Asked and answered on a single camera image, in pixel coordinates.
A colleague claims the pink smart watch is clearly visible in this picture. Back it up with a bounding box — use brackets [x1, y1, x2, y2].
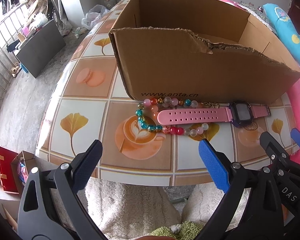
[157, 101, 271, 128]

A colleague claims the multicolour bead bracelet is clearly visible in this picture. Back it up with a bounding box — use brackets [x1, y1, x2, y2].
[135, 96, 221, 137]

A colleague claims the pink orange bead bracelet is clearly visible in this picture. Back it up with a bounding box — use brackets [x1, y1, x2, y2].
[149, 104, 161, 120]

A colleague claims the small brown cardboard box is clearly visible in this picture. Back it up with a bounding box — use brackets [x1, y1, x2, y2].
[11, 151, 36, 196]

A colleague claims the red gift bag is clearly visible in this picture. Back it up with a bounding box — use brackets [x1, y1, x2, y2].
[0, 146, 18, 194]

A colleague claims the light blue pillow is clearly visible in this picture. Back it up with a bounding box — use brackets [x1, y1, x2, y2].
[262, 3, 300, 66]

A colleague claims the patterned tablecloth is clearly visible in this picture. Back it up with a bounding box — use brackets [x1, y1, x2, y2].
[36, 0, 299, 186]

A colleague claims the dark grey cabinet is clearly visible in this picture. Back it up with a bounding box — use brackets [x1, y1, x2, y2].
[14, 20, 66, 78]

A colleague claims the white plastic bag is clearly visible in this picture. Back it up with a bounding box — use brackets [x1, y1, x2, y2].
[81, 4, 110, 30]

